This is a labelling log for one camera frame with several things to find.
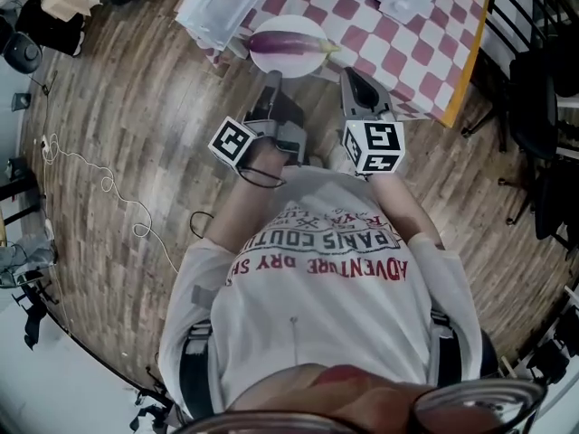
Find black round appliance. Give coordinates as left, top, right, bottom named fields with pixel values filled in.
left=3, top=31, right=44, bottom=74

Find black metal rack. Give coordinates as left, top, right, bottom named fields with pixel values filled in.
left=486, top=0, right=551, bottom=56

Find person's face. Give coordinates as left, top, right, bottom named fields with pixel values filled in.
left=229, top=362, right=544, bottom=434

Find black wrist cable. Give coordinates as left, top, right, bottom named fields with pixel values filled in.
left=235, top=164, right=289, bottom=190

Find black tripod stand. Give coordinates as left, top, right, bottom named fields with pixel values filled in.
left=11, top=276, right=62, bottom=351

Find person's left forearm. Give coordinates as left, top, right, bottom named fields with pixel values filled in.
left=208, top=145, right=291, bottom=255

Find purple eggplant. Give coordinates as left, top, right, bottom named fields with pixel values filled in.
left=247, top=31, right=341, bottom=56

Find white round plate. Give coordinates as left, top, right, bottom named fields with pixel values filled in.
left=250, top=15, right=327, bottom=80

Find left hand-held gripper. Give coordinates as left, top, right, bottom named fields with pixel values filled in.
left=207, top=70, right=309, bottom=172

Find red white checked tablecloth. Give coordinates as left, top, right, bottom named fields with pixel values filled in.
left=198, top=0, right=494, bottom=128

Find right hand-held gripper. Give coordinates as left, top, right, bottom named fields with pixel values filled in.
left=339, top=67, right=406, bottom=176

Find black chair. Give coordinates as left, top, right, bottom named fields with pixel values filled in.
left=460, top=47, right=579, bottom=243

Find person's right forearm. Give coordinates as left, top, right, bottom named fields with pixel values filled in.
left=369, top=172, right=447, bottom=249

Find person's eyeglasses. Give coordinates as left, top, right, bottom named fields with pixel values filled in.
left=171, top=379, right=549, bottom=434

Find white floor cable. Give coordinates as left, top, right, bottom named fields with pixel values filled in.
left=39, top=119, right=181, bottom=275

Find grey black harness strap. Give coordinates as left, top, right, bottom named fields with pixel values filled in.
left=428, top=306, right=499, bottom=389
left=178, top=284, right=216, bottom=420

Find person's white printed shirt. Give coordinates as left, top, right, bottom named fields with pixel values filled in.
left=157, top=164, right=483, bottom=420

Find black camera equipment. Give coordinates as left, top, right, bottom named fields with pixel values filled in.
left=519, top=287, right=579, bottom=386

